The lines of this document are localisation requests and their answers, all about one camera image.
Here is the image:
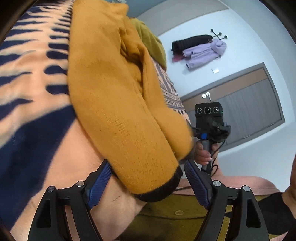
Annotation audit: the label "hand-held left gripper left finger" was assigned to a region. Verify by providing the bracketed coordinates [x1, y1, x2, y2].
[28, 159, 111, 241]

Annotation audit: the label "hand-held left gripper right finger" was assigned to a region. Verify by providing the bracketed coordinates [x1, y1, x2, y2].
[184, 159, 270, 241]

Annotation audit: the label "mustard yellow sweater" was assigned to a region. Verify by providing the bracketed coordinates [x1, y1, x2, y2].
[67, 0, 195, 202]

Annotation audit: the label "person's right forearm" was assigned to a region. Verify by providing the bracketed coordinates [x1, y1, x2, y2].
[178, 158, 281, 200]

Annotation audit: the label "person's right hand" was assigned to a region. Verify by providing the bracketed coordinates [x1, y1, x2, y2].
[195, 140, 219, 166]

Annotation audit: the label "person's olive clothing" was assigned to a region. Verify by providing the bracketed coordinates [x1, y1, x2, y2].
[120, 192, 296, 241]

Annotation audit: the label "grey brown door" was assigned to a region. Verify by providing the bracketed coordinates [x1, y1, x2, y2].
[180, 62, 285, 152]

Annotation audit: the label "lilac hanging jacket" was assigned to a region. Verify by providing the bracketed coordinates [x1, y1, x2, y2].
[182, 38, 227, 69]

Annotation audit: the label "black hanging jacket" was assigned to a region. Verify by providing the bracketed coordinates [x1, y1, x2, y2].
[171, 35, 213, 52]

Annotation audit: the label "olive green garment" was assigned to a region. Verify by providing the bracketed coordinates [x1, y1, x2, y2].
[129, 17, 167, 70]

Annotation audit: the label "orange navy patterned blanket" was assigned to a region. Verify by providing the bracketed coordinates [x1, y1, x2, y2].
[0, 0, 192, 241]

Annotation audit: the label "white wardrobe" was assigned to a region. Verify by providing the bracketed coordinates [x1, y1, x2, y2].
[129, 0, 230, 37]

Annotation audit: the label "black cable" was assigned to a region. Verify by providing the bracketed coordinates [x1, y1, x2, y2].
[172, 137, 228, 193]

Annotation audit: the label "black wall coat hooks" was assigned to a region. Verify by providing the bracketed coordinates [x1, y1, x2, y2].
[210, 29, 228, 41]

